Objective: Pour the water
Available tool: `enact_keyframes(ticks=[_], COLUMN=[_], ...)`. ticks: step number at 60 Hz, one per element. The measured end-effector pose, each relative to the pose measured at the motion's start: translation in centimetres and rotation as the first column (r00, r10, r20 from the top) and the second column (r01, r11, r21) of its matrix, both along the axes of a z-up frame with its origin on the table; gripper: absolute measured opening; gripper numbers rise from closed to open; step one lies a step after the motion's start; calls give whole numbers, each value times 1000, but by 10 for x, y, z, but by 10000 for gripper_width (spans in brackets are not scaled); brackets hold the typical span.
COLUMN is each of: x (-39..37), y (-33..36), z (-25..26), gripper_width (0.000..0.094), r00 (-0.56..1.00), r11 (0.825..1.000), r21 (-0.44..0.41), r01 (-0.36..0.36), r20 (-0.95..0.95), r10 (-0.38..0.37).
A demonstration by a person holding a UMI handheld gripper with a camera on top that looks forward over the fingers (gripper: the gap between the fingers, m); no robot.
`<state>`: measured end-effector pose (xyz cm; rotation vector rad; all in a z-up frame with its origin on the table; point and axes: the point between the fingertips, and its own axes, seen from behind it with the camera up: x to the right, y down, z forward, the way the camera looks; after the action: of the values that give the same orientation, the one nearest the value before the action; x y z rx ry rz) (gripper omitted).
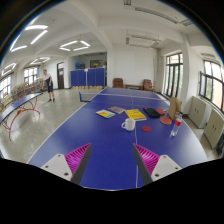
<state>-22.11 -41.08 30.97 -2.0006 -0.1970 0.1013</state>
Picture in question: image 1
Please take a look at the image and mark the person in white shirt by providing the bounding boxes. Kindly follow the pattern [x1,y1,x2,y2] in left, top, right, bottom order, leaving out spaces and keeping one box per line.
[43,69,55,101]

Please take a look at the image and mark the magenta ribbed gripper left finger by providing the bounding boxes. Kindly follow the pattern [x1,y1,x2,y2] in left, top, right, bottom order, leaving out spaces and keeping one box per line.
[42,143,92,185]

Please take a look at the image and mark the black paddle case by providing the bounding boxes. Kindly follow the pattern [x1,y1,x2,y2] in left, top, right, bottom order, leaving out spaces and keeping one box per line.
[144,108,160,118]

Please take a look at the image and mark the brown armchair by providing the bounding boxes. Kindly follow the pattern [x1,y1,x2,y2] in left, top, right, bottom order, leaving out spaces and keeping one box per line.
[113,78,124,88]
[143,79,154,92]

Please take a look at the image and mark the brown paper bag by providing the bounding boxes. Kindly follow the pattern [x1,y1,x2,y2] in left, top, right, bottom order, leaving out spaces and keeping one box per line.
[168,97,182,120]

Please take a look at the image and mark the beige radiator cabinet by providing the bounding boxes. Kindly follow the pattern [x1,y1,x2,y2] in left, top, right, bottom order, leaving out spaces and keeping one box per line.
[204,110,224,148]
[188,96,211,129]

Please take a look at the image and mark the near beige radiator cabinet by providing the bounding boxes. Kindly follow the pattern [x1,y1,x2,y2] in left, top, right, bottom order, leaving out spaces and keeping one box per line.
[204,110,224,148]

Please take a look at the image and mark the small red round lid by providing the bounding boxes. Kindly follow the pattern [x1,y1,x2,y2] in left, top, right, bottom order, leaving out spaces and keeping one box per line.
[142,126,151,132]

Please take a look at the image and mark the blue folded partition boards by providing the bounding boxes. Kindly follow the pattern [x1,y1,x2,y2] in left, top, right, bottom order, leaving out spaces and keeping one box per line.
[70,68,105,86]

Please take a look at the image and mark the red table tennis paddle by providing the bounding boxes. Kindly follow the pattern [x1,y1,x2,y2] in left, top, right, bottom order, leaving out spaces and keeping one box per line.
[160,117,172,125]

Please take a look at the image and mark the right brown armchair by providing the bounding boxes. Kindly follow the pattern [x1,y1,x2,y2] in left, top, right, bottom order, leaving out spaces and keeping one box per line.
[143,79,154,92]

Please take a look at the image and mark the white ceramic mug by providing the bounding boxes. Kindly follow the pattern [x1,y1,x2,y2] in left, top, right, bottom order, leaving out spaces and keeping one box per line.
[121,118,135,131]

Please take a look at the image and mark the grey-brown booklet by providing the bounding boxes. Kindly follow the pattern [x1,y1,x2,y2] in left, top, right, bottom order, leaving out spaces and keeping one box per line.
[108,106,125,114]

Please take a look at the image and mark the small colourful book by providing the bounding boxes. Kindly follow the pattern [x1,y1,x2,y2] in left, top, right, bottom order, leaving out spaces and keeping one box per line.
[96,109,114,119]

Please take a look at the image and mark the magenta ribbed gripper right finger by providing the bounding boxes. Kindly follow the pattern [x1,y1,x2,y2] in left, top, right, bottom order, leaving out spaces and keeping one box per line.
[132,144,181,185]

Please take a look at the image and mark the clear plastic water bottle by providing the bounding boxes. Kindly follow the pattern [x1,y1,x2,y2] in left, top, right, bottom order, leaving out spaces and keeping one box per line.
[171,113,183,137]

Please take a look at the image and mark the yellow book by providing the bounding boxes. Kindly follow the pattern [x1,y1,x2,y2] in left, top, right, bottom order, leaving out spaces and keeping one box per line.
[125,109,146,121]

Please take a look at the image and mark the left brown armchair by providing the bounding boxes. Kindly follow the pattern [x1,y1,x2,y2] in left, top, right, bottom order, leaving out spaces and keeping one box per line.
[113,78,124,88]

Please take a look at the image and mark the red paddle behind case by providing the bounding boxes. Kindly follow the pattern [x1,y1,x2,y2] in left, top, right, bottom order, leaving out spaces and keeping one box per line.
[156,109,165,115]

